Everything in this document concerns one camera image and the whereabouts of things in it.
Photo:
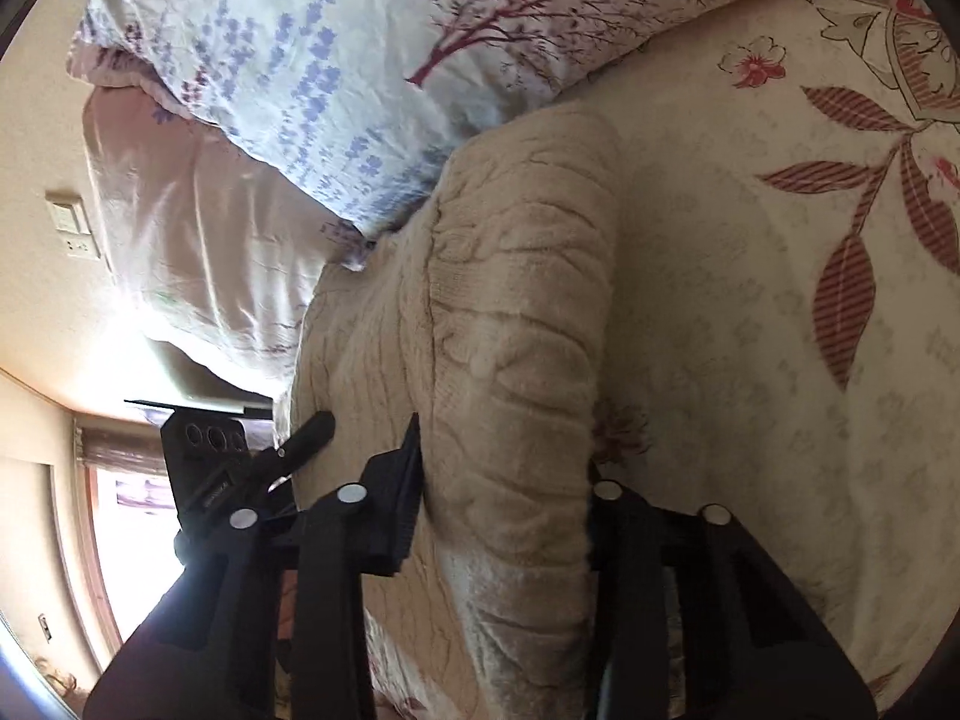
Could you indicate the pink bed sheet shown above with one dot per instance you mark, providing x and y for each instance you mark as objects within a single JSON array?
[{"x": 216, "y": 253}]

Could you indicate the white wall switch plate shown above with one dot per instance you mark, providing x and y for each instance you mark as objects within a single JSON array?
[{"x": 71, "y": 223}]

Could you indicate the beige cable-knit sweater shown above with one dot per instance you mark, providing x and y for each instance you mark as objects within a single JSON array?
[{"x": 480, "y": 389}]

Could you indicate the window with curtain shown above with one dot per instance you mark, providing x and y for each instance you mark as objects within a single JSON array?
[{"x": 132, "y": 521}]

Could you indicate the floral bed quilt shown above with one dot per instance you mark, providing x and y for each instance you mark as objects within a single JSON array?
[{"x": 758, "y": 218}]

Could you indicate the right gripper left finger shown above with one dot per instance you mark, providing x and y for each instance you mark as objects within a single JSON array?
[{"x": 267, "y": 593}]

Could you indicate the white floral pillow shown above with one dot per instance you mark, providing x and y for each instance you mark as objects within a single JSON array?
[{"x": 360, "y": 102}]

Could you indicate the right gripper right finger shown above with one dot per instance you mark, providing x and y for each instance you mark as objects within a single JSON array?
[{"x": 694, "y": 619}]

